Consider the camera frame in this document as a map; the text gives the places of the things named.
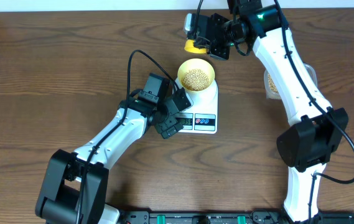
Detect right black cable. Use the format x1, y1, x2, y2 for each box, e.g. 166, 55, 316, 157
192, 0, 354, 223

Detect white digital kitchen scale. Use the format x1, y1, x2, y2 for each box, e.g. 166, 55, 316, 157
175, 80, 218, 134

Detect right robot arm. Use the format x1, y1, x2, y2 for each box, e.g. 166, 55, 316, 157
184, 1, 348, 223

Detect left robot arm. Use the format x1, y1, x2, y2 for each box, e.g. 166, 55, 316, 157
35, 88, 192, 223

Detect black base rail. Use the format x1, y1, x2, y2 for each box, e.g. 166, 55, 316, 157
116, 209, 354, 224

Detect pale yellow bowl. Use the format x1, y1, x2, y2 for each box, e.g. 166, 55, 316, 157
177, 58, 215, 95

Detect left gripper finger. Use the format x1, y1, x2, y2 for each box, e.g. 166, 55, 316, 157
155, 116, 184, 139
165, 88, 193, 114

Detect left black cable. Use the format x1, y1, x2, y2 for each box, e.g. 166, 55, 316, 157
73, 49, 182, 224

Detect soybeans in bowl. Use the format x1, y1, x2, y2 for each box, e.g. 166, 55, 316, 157
182, 68, 210, 91

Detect yellow measuring scoop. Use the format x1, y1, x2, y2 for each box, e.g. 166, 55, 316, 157
184, 39, 208, 54

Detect black cable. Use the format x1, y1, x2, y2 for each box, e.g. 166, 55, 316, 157
73, 49, 182, 224
192, 0, 354, 223

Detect clear plastic container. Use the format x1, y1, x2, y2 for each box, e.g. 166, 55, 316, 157
264, 63, 317, 100

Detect soybeans in container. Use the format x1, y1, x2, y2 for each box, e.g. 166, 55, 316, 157
268, 74, 279, 93

